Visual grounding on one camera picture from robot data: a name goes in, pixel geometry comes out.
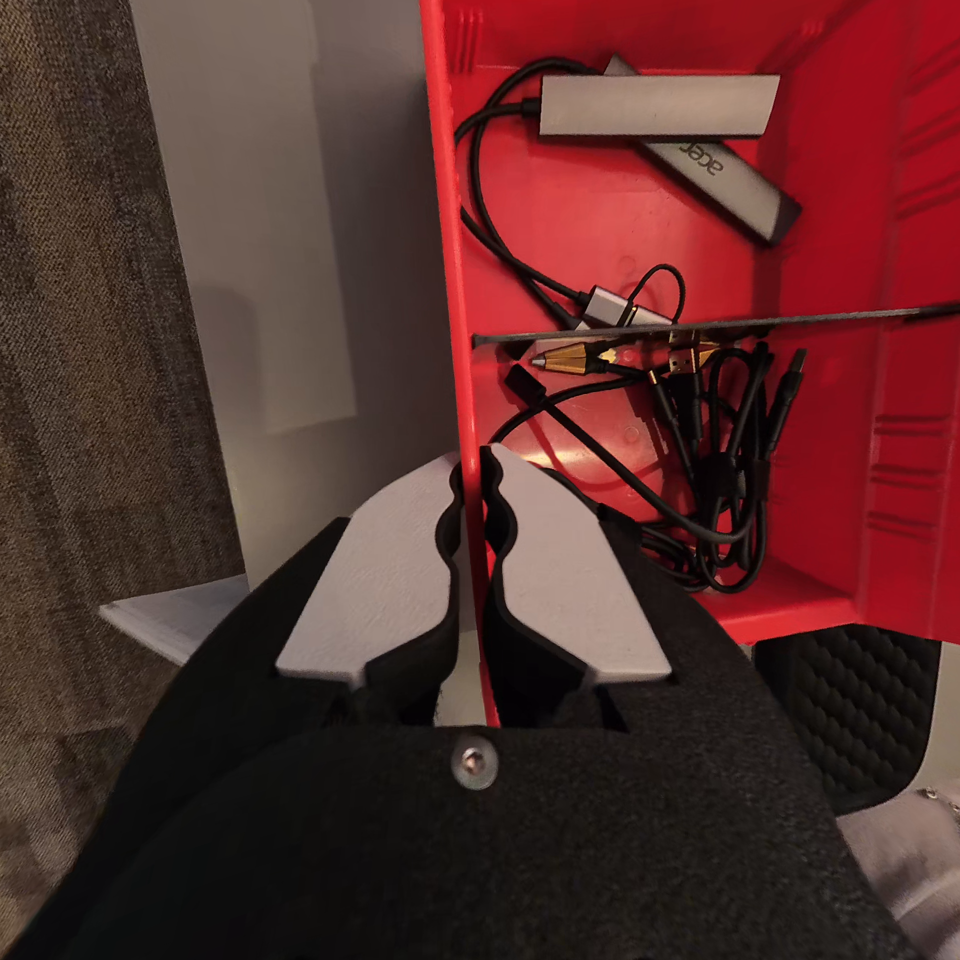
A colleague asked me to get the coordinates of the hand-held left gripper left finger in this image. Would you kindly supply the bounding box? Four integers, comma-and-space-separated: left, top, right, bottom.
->
276, 450, 462, 725

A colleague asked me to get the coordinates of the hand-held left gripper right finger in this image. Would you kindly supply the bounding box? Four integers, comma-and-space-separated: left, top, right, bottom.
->
478, 444, 674, 729

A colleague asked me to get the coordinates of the red plastic bin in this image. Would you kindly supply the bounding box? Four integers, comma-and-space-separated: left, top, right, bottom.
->
417, 0, 960, 727

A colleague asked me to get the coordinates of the dark grey usb hub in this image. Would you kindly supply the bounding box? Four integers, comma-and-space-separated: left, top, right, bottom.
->
603, 52, 802, 245

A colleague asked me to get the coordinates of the light grey usb hub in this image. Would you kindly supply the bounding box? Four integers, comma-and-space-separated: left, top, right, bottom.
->
538, 73, 781, 140

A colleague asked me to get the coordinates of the black quilted white chair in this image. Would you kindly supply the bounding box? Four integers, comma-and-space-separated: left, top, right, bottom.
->
752, 624, 942, 819

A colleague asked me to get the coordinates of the black divider in red bin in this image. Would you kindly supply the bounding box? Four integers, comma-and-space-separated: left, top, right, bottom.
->
471, 300, 960, 352

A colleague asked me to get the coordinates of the person's grey clothing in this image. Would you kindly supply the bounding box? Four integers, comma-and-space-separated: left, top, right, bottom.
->
836, 780, 960, 960

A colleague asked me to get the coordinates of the bundle of black usb cables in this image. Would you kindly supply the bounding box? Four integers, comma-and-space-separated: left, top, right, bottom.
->
487, 330, 811, 595

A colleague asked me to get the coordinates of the gold tipped black cable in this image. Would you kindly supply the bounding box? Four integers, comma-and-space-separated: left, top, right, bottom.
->
531, 341, 646, 376

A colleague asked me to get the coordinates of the black hub cable silver plug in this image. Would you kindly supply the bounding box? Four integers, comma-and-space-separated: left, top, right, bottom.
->
471, 56, 676, 331
453, 101, 640, 325

